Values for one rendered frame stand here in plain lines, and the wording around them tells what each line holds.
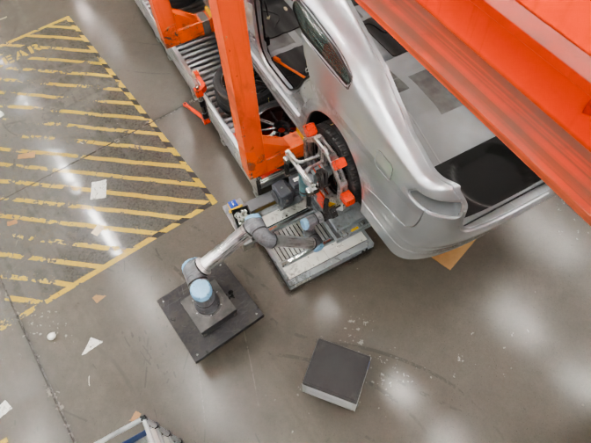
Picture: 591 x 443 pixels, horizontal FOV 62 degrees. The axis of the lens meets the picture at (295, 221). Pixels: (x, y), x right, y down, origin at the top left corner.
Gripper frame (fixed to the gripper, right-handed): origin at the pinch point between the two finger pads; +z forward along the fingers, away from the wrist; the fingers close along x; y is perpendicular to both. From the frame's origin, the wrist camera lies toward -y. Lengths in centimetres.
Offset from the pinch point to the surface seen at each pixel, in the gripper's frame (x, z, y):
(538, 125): 262, -46, -72
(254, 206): -81, -51, -9
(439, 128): 23, 85, -25
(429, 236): 94, 10, 17
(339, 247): -34, -5, 45
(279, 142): -42, -18, -57
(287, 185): -53, -22, -20
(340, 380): 56, -68, 98
